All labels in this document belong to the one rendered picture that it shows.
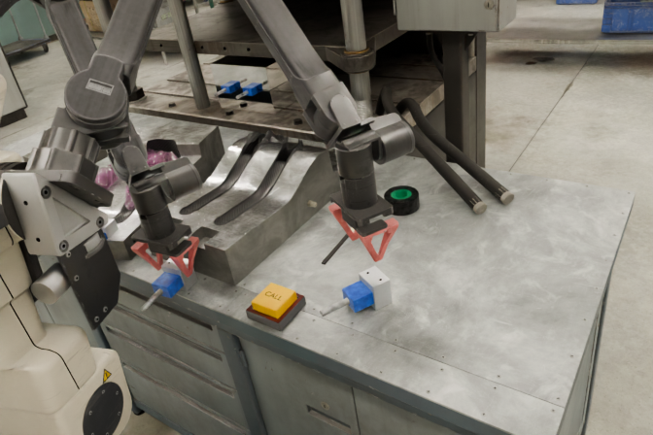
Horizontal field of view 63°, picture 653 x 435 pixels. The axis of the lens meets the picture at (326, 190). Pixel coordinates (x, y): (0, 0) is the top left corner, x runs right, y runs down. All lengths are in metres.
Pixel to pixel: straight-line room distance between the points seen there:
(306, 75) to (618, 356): 1.55
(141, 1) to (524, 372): 0.80
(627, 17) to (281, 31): 3.81
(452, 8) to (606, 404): 1.26
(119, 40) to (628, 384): 1.74
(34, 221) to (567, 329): 0.80
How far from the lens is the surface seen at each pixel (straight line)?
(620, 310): 2.26
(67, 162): 0.75
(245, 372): 1.30
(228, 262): 1.08
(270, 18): 0.90
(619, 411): 1.94
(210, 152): 1.57
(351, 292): 0.97
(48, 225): 0.74
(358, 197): 0.85
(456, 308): 0.99
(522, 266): 1.09
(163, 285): 1.11
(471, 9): 1.55
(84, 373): 1.03
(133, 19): 0.87
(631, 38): 4.45
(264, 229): 1.14
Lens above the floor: 1.47
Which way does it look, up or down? 29 degrees down
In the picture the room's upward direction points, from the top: 9 degrees counter-clockwise
